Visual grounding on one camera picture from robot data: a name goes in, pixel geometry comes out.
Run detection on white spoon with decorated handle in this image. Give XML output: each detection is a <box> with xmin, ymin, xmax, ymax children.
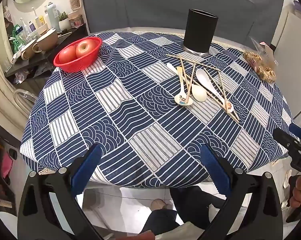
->
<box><xmin>196</xmin><ymin>69</ymin><xmax>226</xmax><ymax>106</ymax></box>

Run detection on white spoon with cartoon print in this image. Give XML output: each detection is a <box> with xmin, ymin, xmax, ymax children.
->
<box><xmin>174</xmin><ymin>67</ymin><xmax>193</xmax><ymax>106</ymax></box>

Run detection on person's right hand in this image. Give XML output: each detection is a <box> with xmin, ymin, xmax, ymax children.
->
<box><xmin>288</xmin><ymin>175</ymin><xmax>301</xmax><ymax>208</ymax></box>

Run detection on person's legs dark trousers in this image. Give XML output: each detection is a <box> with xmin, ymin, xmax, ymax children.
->
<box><xmin>141</xmin><ymin>186</ymin><xmax>224</xmax><ymax>235</ymax></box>

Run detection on clear plastic cookie box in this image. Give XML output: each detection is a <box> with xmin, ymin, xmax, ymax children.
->
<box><xmin>243</xmin><ymin>37</ymin><xmax>278</xmax><ymax>83</ymax></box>

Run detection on plain white ceramic spoon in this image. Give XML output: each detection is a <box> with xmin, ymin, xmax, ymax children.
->
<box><xmin>166</xmin><ymin>63</ymin><xmax>207</xmax><ymax>102</ymax></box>

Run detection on grey sofa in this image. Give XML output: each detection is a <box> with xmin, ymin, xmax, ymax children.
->
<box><xmin>83</xmin><ymin>0</ymin><xmax>284</xmax><ymax>47</ymax></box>

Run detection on blue patterned tablecloth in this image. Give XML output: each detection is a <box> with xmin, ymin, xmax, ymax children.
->
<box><xmin>20</xmin><ymin>31</ymin><xmax>293</xmax><ymax>187</ymax></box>

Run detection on black cylindrical utensil holder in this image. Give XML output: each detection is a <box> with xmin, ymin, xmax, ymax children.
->
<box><xmin>182</xmin><ymin>9</ymin><xmax>218</xmax><ymax>57</ymax></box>

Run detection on red plastic basket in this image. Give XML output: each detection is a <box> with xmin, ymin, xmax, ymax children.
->
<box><xmin>54</xmin><ymin>36</ymin><xmax>102</xmax><ymax>73</ymax></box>

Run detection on dark side shelf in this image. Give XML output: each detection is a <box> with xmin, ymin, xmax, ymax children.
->
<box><xmin>4</xmin><ymin>24</ymin><xmax>88</xmax><ymax>78</ymax></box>

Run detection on rear red apple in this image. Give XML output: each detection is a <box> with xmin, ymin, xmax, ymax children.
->
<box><xmin>58</xmin><ymin>46</ymin><xmax>77</xmax><ymax>64</ymax></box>

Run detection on red apple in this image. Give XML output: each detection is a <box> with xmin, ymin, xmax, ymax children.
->
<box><xmin>76</xmin><ymin>39</ymin><xmax>96</xmax><ymax>58</ymax></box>
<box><xmin>58</xmin><ymin>46</ymin><xmax>77</xmax><ymax>64</ymax></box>

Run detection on beige ceramic mug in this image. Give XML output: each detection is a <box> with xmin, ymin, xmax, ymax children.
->
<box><xmin>32</xmin><ymin>28</ymin><xmax>58</xmax><ymax>53</ymax></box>
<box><xmin>21</xmin><ymin>39</ymin><xmax>36</xmax><ymax>61</ymax></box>

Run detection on front red apple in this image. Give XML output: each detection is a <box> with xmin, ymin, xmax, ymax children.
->
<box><xmin>76</xmin><ymin>39</ymin><xmax>96</xmax><ymax>58</ymax></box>

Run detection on small potted green plant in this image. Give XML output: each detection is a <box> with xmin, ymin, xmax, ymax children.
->
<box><xmin>58</xmin><ymin>11</ymin><xmax>71</xmax><ymax>31</ymax></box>

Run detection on glass candle jar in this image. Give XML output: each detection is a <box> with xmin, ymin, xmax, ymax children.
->
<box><xmin>69</xmin><ymin>15</ymin><xmax>84</xmax><ymax>28</ymax></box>

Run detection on white bottle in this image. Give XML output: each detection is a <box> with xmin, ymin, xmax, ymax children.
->
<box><xmin>46</xmin><ymin>2</ymin><xmax>61</xmax><ymax>32</ymax></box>

